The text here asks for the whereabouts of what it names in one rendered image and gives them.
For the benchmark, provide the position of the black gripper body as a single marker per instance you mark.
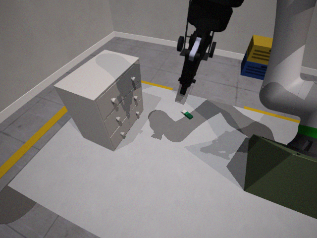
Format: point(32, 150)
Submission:
point(206, 19)

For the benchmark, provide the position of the small white chest of drawers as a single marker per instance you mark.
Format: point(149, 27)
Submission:
point(80, 89)

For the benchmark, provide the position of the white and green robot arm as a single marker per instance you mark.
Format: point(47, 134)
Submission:
point(282, 89)

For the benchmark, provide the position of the grey drawer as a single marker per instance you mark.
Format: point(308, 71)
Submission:
point(135, 112)
point(133, 96)
point(119, 133)
point(110, 99)
point(115, 118)
point(130, 78)

